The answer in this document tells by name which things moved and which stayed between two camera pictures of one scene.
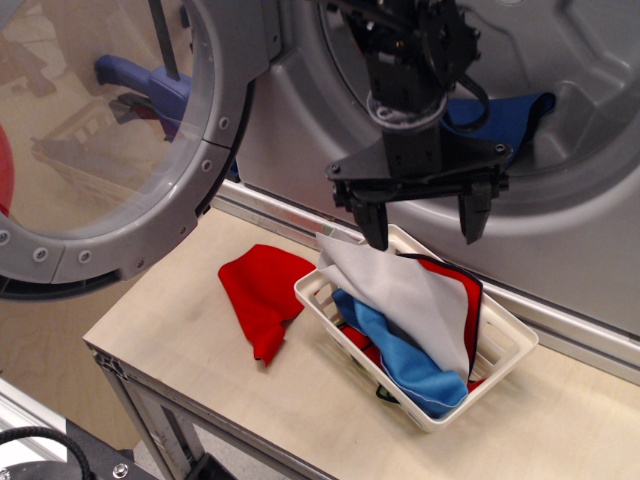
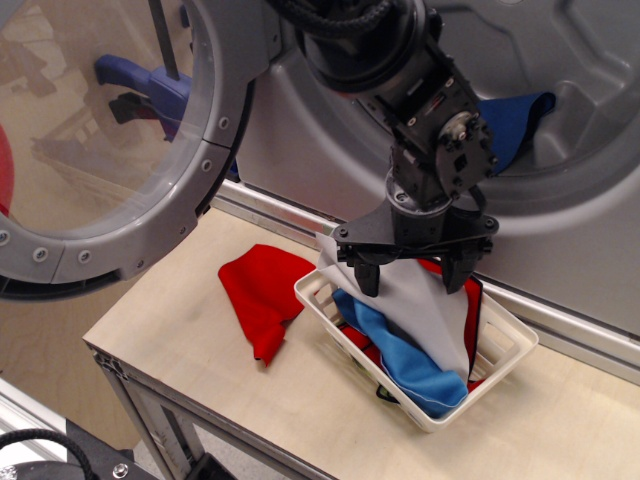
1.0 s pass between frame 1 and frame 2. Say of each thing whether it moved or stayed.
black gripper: moved
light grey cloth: stayed
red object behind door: stayed
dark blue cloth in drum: stayed
